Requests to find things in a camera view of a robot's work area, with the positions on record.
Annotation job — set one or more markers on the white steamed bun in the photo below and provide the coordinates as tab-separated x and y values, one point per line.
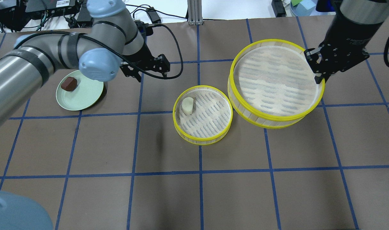
187	105

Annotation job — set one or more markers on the brown steamed bun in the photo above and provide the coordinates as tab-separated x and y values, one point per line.
69	84

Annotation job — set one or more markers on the black power adapter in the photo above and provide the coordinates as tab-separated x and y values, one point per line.
153	16

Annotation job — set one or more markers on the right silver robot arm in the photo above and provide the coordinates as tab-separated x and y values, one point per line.
354	25

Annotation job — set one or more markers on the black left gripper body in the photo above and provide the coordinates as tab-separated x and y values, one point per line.
139	57

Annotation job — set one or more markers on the light green plate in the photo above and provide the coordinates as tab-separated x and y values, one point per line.
86	94

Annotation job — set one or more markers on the aluminium frame post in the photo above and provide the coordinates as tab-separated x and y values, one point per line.
194	12

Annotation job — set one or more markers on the yellow steamer layer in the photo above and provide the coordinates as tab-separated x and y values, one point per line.
211	118
271	85

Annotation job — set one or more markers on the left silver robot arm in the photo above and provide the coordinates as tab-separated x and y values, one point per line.
114	38

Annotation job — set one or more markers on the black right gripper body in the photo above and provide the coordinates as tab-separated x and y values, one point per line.
347	34

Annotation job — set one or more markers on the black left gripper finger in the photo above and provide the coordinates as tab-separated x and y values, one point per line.
138	77

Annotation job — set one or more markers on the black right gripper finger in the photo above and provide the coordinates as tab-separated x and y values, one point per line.
318	78

